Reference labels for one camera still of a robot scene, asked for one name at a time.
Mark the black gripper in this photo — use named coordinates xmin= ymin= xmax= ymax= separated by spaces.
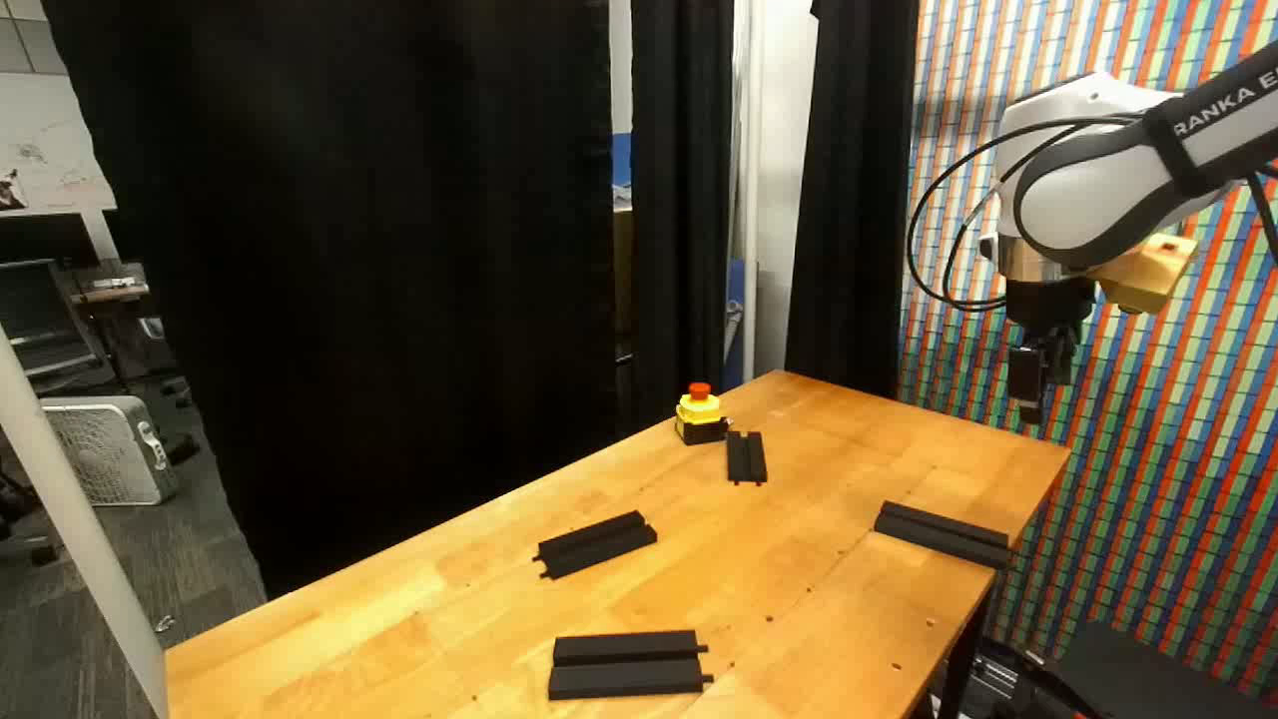
xmin=1005 ymin=281 xmax=1096 ymax=400

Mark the black track piece edge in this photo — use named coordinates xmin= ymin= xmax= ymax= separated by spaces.
xmin=872 ymin=502 xmax=1016 ymax=571

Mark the short black track piece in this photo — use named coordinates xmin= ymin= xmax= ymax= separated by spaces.
xmin=726 ymin=430 xmax=766 ymax=482

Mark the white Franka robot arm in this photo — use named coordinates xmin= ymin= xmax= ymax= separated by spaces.
xmin=996 ymin=45 xmax=1278 ymax=403

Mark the black curtain right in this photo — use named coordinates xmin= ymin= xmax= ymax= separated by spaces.
xmin=788 ymin=0 xmax=918 ymax=394

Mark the black curtain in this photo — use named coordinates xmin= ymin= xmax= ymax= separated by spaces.
xmin=42 ymin=0 xmax=613 ymax=592
xmin=788 ymin=0 xmax=918 ymax=394

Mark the black case under table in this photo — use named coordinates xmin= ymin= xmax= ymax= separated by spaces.
xmin=959 ymin=623 xmax=1278 ymax=719

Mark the yellow red emergency stop button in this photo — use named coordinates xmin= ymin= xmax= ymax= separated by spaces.
xmin=675 ymin=378 xmax=726 ymax=442

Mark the black track piece front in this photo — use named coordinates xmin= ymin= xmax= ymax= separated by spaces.
xmin=549 ymin=631 xmax=711 ymax=700

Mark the black curtain left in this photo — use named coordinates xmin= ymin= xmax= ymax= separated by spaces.
xmin=42 ymin=0 xmax=613 ymax=592

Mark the grey box speaker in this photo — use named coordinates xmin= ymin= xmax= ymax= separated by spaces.
xmin=44 ymin=394 xmax=177 ymax=507

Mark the yellow wrist camera box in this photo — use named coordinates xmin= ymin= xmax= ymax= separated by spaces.
xmin=1092 ymin=230 xmax=1193 ymax=314

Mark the grey diagonal frame bar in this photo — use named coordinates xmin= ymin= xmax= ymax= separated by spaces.
xmin=0 ymin=328 xmax=167 ymax=719

